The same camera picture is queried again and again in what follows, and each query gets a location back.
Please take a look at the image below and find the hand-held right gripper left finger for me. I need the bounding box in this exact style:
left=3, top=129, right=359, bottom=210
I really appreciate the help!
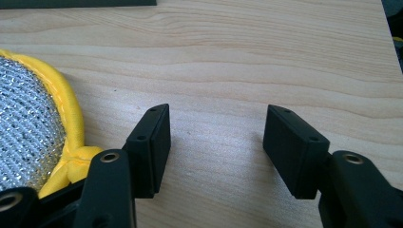
left=122, top=103, right=172, bottom=200

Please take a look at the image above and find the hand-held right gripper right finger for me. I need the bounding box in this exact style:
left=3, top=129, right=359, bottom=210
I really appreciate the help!
left=262, top=104, right=331, bottom=200

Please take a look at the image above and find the silver scouring pad yellow trim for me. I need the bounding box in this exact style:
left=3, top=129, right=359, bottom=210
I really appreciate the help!
left=0, top=48, right=105, bottom=200

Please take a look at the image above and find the dark flat board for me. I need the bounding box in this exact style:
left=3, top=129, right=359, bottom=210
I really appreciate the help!
left=0, top=0, right=158, bottom=10

